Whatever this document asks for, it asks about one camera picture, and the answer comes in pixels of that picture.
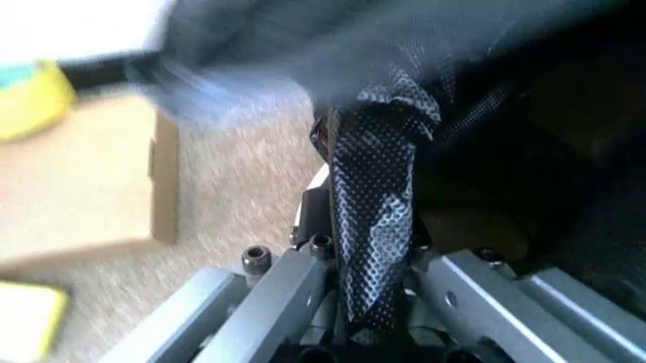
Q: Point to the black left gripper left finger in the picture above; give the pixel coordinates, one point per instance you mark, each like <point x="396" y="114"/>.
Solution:
<point x="272" y="298"/>

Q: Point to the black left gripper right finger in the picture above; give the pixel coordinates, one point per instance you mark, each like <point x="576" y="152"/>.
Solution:
<point x="484" y="302"/>

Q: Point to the black dotted garbage bag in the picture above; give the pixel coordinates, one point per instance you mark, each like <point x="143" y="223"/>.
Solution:
<point x="373" y="189"/>

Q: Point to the brown cardboard box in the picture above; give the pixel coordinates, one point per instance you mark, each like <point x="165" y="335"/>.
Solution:
<point x="86" y="177"/>

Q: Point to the yellow flat sponge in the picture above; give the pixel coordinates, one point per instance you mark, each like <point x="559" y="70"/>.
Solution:
<point x="27" y="319"/>

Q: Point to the yellow round tub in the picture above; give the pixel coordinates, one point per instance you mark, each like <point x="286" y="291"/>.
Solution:
<point x="30" y="102"/>

